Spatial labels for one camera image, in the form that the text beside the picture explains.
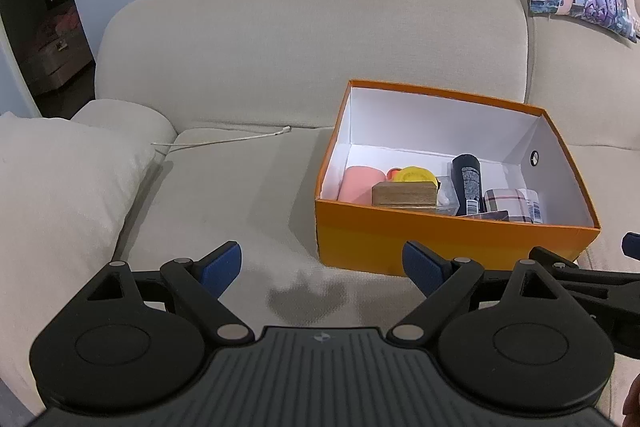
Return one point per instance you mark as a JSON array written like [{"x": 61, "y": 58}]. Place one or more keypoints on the orange cardboard box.
[{"x": 425, "y": 242}]

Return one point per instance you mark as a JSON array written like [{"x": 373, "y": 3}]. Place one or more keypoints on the pink cloth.
[{"x": 69, "y": 21}]

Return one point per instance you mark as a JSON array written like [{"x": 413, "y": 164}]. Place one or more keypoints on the yellow toy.
[{"x": 415, "y": 175}]

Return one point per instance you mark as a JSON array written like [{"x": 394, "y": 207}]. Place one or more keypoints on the dark illustrated card box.
[{"x": 487, "y": 215}]

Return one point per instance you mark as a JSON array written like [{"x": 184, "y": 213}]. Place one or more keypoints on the black spray can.
[{"x": 467, "y": 182}]

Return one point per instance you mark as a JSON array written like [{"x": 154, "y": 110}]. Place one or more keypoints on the person's right hand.
[{"x": 634, "y": 402}]

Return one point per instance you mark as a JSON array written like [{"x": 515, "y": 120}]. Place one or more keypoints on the plaid tin case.
[{"x": 502, "y": 202}]

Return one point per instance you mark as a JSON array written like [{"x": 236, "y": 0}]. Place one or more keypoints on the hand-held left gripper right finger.
[{"x": 425, "y": 267}]

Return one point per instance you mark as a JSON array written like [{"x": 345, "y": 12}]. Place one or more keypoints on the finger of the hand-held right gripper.
[
  {"x": 600, "y": 279},
  {"x": 632, "y": 246}
]

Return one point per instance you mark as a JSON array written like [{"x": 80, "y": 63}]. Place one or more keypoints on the beige sofa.
[{"x": 300, "y": 32}]

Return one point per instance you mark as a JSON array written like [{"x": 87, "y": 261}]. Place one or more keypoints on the pink pump bottle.
[{"x": 357, "y": 184}]

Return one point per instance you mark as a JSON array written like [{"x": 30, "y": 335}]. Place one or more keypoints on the small white jar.
[{"x": 532, "y": 207}]

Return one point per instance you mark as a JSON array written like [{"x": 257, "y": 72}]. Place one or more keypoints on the small brown wooden box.
[{"x": 402, "y": 194}]

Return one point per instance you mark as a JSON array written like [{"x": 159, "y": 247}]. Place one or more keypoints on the clear plastic cube box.
[{"x": 446, "y": 197}]

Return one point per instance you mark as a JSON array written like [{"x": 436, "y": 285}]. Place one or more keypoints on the beige cushion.
[{"x": 55, "y": 207}]

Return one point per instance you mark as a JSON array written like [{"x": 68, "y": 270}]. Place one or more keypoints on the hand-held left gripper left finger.
[{"x": 220, "y": 269}]

